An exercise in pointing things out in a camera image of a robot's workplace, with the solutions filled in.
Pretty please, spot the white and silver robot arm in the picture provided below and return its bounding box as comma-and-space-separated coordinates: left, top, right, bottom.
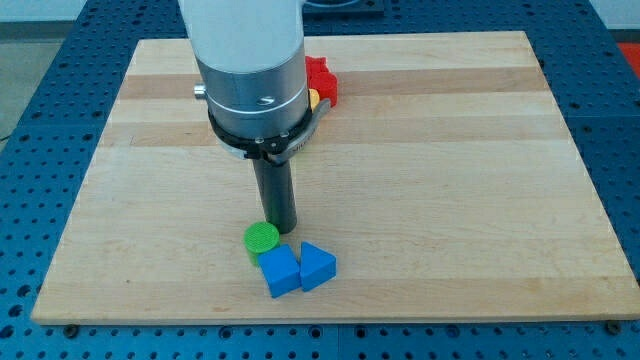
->
179, 0, 309, 139

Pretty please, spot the green cylinder block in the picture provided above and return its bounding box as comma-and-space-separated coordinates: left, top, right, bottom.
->
243, 222, 280, 267

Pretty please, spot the red block rear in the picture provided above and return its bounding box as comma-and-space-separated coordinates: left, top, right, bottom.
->
305, 56, 329, 87

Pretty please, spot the blue perforated table plate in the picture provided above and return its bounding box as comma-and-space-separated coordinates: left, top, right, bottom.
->
1, 0, 639, 359

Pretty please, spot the blue cube block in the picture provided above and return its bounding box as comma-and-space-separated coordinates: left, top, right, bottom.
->
258, 244, 301, 298

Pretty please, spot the yellow block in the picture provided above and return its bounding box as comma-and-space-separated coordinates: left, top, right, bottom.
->
309, 88, 320, 111

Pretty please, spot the wooden board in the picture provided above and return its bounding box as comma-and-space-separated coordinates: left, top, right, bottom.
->
32, 31, 639, 325

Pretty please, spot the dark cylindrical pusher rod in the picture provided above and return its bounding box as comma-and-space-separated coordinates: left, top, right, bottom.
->
252, 160, 297, 234

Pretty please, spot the red block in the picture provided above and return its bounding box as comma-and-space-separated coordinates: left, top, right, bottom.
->
305, 56, 329, 87
309, 72, 338, 107

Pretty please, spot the red block front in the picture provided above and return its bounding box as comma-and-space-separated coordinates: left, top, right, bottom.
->
309, 72, 338, 107

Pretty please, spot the black clamp ring with lever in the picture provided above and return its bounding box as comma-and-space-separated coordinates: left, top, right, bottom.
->
207, 98, 333, 166

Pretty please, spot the blue triangle block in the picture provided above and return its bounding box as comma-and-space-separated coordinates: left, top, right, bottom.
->
300, 242, 337, 292

